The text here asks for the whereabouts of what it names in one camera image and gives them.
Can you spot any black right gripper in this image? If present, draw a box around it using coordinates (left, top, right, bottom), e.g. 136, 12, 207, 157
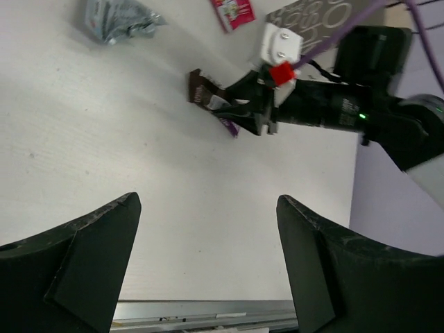
213, 69, 385, 135

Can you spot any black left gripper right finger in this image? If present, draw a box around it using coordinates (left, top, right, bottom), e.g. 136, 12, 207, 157
276, 195, 443, 332

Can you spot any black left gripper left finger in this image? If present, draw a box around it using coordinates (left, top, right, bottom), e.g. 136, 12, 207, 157
1, 192, 141, 332

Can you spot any brown chocolate bar wrapper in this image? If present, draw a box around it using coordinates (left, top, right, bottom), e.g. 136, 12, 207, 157
187, 68, 241, 139

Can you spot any silver grey snack packet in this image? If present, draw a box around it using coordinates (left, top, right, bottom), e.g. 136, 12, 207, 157
85, 0, 167, 45

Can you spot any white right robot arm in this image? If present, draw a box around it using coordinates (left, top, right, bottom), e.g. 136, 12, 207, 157
214, 24, 443, 204

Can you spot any white paper coffee bag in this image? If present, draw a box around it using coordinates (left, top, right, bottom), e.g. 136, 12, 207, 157
266, 0, 371, 55

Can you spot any red snack packet far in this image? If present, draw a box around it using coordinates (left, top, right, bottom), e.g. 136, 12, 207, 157
210, 0, 256, 33

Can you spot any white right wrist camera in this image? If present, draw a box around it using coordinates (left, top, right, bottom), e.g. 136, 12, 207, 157
259, 23, 303, 107

